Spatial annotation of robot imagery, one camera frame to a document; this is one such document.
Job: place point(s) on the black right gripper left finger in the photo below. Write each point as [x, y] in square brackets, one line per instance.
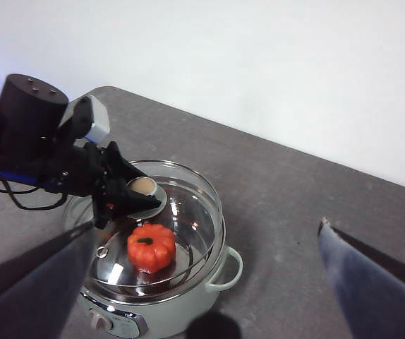
[29, 289]

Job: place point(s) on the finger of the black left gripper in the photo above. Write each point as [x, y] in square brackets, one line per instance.
[119, 166]
[125, 199]

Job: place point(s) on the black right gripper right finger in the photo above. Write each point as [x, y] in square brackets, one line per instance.
[375, 289]

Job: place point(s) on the glass lid with green knob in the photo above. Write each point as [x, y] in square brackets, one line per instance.
[142, 186]

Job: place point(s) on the orange toy pumpkin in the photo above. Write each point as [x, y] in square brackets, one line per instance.
[151, 250]

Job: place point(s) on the pale green electric pot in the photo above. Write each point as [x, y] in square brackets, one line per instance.
[188, 310]

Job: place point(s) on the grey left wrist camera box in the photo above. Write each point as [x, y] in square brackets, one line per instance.
[98, 120]

